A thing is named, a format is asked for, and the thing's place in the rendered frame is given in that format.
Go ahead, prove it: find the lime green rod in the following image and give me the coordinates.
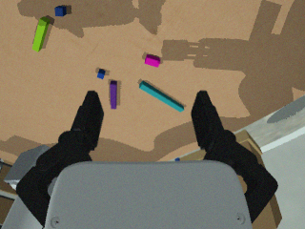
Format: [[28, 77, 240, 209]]
[[32, 16, 50, 52]]

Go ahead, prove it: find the magenta rod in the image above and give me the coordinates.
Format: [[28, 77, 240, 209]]
[[145, 54, 160, 68]]

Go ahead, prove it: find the purple rod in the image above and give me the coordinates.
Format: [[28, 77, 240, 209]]
[[110, 80, 117, 109]]

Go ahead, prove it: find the turquoise rod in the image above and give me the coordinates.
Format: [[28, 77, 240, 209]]
[[139, 81, 184, 113]]

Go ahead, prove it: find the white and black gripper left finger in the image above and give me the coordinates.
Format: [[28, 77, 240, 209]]
[[15, 91, 104, 228]]

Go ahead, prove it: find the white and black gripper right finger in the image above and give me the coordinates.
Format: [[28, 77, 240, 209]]
[[191, 91, 278, 223]]

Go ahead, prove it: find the small blue block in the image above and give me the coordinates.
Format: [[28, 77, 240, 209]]
[[54, 6, 67, 16], [97, 69, 106, 79]]

